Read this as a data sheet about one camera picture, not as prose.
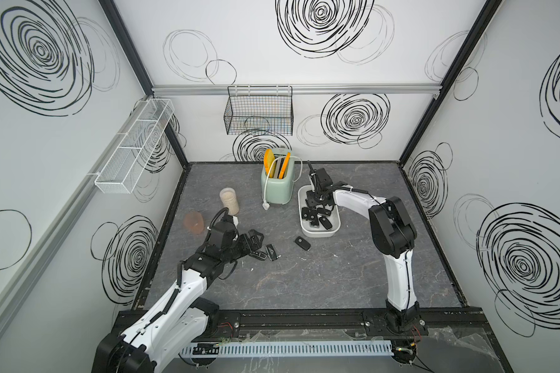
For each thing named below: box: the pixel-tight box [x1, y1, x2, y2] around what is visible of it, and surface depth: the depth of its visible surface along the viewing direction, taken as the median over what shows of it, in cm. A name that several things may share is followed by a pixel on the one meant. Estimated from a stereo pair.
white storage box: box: [297, 184, 342, 238], surface depth 98 cm
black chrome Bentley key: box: [265, 244, 282, 262], surface depth 90 cm
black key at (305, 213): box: [301, 206, 310, 220], surface depth 103 cm
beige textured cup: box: [219, 187, 240, 217], surface depth 97 cm
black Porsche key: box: [248, 251, 268, 261], surface depth 89 cm
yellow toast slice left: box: [263, 148, 276, 178], surface depth 95 cm
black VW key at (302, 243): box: [294, 236, 312, 251], surface depth 93 cm
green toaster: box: [260, 147, 295, 205], surface depth 96 cm
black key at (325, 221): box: [318, 215, 333, 231], surface depth 98 cm
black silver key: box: [309, 213, 320, 228], surface depth 98 cm
